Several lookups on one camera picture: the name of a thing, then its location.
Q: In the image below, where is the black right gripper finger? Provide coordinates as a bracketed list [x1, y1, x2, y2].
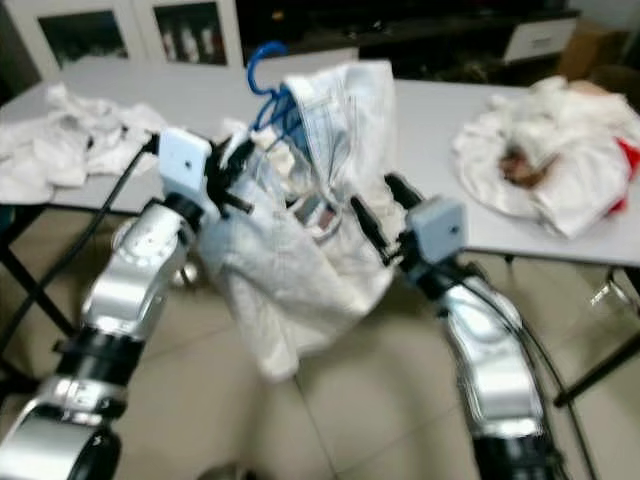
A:
[350, 195, 393, 266]
[384, 172, 427, 213]

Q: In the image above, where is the white printed sweatshirt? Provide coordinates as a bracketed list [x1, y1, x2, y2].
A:
[449, 74, 640, 240]

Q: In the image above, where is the white glass-door cabinet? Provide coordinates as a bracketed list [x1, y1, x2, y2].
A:
[5, 0, 243, 73]

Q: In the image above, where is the dark television stand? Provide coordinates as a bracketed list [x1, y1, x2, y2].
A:
[235, 0, 587, 83]

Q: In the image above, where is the white hooded jacket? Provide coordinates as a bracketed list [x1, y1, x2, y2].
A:
[0, 82, 162, 207]

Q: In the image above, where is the white drawer front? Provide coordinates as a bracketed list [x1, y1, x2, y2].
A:
[502, 17, 582, 64]

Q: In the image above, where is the red white-striped garment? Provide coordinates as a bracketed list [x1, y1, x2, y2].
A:
[614, 137, 640, 192]

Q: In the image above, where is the plain cardboard box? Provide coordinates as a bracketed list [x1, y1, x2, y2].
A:
[556, 20, 632, 83]

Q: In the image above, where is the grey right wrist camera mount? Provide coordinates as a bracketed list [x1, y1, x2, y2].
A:
[405, 194, 470, 264]

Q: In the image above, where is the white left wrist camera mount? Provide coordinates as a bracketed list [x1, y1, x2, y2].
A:
[157, 126, 214, 207]

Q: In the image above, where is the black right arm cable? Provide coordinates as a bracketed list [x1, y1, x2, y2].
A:
[460, 264, 603, 480]

